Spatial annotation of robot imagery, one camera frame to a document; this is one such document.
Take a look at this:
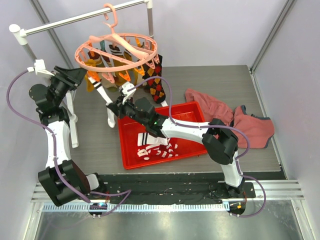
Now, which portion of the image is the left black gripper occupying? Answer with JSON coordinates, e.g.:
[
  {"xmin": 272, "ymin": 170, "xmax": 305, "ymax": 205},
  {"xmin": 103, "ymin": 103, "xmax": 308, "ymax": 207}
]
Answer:
[{"xmin": 49, "ymin": 66, "xmax": 88, "ymax": 107}]

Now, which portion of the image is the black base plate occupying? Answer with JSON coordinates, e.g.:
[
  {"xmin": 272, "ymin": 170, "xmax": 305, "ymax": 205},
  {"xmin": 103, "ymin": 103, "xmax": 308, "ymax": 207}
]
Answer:
[{"xmin": 100, "ymin": 173, "xmax": 256, "ymax": 205}]

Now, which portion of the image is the red santa sock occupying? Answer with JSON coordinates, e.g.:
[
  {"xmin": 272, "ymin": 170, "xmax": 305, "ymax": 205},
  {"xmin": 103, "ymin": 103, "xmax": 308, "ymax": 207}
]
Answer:
[{"xmin": 137, "ymin": 149, "xmax": 151, "ymax": 161}]

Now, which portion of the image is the red plastic tray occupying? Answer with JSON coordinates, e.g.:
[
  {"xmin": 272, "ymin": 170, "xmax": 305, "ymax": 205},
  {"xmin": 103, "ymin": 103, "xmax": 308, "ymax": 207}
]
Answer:
[{"xmin": 118, "ymin": 101, "xmax": 207, "ymax": 170}]

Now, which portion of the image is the pink crumpled garment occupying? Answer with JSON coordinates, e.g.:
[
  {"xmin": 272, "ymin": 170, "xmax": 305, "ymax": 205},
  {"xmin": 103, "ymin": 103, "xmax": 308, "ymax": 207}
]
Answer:
[{"xmin": 184, "ymin": 88, "xmax": 275, "ymax": 149}]

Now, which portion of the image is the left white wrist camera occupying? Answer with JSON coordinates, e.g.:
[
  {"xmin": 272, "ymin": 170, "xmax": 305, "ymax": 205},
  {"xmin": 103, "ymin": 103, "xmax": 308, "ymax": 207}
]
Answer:
[{"xmin": 26, "ymin": 59, "xmax": 55, "ymax": 78}]

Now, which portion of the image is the white slotted cable duct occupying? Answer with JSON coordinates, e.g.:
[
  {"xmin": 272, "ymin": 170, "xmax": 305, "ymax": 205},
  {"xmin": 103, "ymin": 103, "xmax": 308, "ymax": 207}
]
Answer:
[{"xmin": 42, "ymin": 201, "xmax": 230, "ymax": 214}]

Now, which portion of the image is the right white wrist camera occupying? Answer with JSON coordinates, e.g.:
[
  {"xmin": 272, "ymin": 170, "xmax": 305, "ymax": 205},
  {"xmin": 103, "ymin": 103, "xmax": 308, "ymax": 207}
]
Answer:
[{"xmin": 119, "ymin": 81, "xmax": 136, "ymax": 105}]

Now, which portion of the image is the beige brown striped sock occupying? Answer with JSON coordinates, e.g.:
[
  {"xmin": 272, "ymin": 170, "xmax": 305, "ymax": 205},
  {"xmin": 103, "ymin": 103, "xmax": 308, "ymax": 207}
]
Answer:
[{"xmin": 96, "ymin": 43, "xmax": 121, "ymax": 93}]

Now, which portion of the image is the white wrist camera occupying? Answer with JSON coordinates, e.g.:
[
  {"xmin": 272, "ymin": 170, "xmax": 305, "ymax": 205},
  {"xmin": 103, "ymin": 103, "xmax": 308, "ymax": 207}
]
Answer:
[
  {"xmin": 119, "ymin": 81, "xmax": 136, "ymax": 105},
  {"xmin": 26, "ymin": 59, "xmax": 55, "ymax": 78}
]

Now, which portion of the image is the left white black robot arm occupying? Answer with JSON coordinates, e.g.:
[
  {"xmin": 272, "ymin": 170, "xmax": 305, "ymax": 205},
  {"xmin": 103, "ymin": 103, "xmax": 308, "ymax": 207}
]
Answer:
[{"xmin": 29, "ymin": 66, "xmax": 107, "ymax": 207}]

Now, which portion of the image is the pink round clip hanger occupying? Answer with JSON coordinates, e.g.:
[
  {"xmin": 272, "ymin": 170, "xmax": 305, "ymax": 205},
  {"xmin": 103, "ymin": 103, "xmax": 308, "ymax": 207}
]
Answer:
[{"xmin": 74, "ymin": 3, "xmax": 160, "ymax": 84}]

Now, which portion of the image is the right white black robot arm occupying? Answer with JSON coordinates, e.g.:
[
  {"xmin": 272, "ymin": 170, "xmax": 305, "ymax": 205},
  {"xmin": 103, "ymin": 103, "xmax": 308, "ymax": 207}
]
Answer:
[{"xmin": 107, "ymin": 96, "xmax": 245, "ymax": 198}]

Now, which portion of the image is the white black striped sock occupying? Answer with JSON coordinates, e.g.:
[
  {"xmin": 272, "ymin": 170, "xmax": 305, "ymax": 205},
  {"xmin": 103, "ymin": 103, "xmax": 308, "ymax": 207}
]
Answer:
[
  {"xmin": 88, "ymin": 77, "xmax": 116, "ymax": 128},
  {"xmin": 137, "ymin": 132, "xmax": 168, "ymax": 147}
]

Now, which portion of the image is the white clothes rack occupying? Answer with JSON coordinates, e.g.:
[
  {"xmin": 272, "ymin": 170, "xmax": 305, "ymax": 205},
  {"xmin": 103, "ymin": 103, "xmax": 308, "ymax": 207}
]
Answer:
[{"xmin": 9, "ymin": 0, "xmax": 154, "ymax": 148}]

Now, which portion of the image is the black argyle sock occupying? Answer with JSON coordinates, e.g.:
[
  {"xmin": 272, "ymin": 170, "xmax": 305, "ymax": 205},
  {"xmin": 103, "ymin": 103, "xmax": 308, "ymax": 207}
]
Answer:
[{"xmin": 142, "ymin": 54, "xmax": 166, "ymax": 104}]

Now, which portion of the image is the red white striped sock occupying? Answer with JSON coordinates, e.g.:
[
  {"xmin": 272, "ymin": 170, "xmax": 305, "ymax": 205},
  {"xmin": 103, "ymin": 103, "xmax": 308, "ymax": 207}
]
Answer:
[
  {"xmin": 145, "ymin": 144, "xmax": 162, "ymax": 156},
  {"xmin": 155, "ymin": 143, "xmax": 178, "ymax": 159}
]

